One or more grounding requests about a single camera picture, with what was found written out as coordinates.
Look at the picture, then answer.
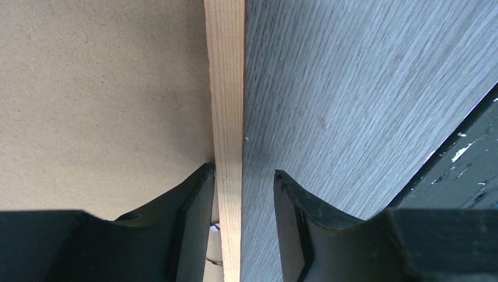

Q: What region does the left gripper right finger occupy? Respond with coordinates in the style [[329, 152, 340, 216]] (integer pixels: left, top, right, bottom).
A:
[[274, 170, 497, 281]]

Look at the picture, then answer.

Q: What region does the brown cardboard backing board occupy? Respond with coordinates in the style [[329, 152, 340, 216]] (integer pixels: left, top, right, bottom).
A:
[[0, 0, 224, 282]]

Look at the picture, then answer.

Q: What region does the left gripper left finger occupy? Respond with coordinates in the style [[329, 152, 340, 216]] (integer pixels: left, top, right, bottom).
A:
[[1, 163, 214, 281]]

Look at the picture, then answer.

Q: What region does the orange wooden picture frame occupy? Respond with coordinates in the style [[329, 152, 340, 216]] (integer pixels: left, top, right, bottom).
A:
[[204, 0, 246, 281]]

